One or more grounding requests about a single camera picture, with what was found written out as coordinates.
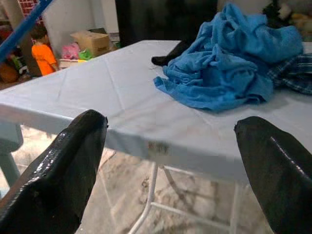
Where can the black garment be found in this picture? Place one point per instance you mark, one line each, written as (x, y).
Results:
(168, 58)

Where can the pink bag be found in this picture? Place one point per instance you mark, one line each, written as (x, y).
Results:
(70, 51)

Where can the blue plaid shirt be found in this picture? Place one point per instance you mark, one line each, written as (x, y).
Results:
(295, 73)

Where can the child in orange shirt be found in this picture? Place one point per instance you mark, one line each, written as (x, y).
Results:
(44, 58)

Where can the brown cardboard box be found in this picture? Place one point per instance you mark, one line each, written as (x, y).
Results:
(95, 44)

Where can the black television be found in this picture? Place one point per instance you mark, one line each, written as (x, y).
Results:
(158, 19)

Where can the white folding table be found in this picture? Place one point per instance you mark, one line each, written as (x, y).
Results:
(97, 85)

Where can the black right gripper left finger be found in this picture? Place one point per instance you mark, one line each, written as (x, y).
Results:
(56, 182)

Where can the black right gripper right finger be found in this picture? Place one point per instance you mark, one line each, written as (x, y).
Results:
(280, 182)

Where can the green bag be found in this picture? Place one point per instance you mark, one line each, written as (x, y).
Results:
(85, 54)

